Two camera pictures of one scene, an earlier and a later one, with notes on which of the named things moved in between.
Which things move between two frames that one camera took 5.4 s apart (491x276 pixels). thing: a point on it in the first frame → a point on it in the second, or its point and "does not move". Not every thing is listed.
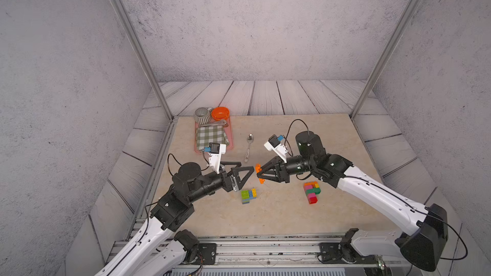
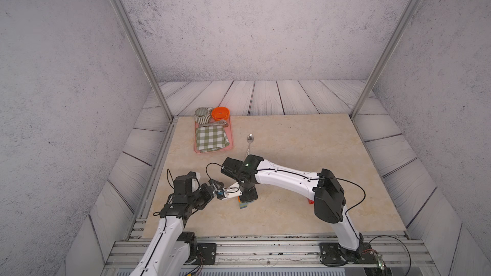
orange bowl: x=220 y=113 does not move
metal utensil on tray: x=222 y=123 does not move
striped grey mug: x=202 y=115 does not move
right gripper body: x=296 y=165 → x=247 y=195
